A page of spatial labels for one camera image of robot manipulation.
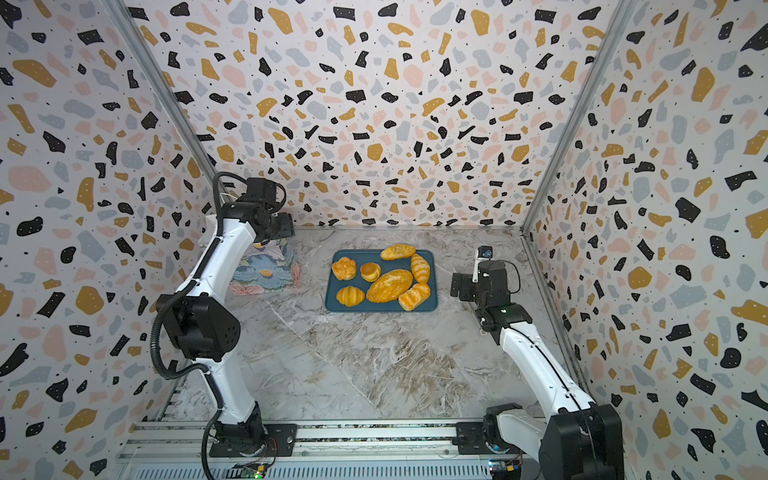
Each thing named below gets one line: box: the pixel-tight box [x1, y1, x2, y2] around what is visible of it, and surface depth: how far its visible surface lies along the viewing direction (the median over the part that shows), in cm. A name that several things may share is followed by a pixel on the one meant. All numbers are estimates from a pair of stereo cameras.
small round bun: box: [360, 262, 381, 283], surface depth 103 cm
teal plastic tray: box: [325, 249, 438, 312], surface depth 102 cm
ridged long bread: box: [411, 253, 431, 283], surface depth 107 cm
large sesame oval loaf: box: [367, 269, 413, 303], surface depth 100 cm
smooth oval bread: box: [380, 244, 416, 261], surface depth 112 cm
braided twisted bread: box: [398, 283, 431, 312], surface depth 99 cm
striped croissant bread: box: [336, 286, 365, 307], surface depth 99 cm
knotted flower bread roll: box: [332, 256, 357, 281], surface depth 105 cm
